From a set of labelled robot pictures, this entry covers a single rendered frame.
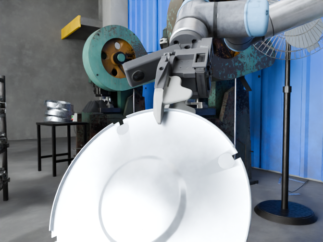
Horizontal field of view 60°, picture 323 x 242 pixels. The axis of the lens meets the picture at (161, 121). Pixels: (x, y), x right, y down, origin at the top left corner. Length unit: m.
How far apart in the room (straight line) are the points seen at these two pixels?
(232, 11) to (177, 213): 0.42
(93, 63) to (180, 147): 3.12
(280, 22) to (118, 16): 5.34
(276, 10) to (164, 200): 0.54
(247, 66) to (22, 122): 5.42
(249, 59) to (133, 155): 2.07
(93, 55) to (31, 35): 3.70
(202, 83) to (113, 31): 3.23
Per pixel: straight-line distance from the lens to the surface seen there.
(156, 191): 0.38
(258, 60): 2.52
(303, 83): 3.07
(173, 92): 0.44
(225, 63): 2.22
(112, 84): 3.56
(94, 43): 3.53
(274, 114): 3.25
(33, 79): 6.92
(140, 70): 0.53
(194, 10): 0.63
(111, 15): 5.92
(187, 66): 0.49
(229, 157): 0.38
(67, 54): 7.17
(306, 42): 2.00
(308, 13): 0.78
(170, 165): 0.39
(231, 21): 0.62
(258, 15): 0.62
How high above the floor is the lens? 0.71
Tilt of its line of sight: 3 degrees down
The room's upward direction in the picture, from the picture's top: straight up
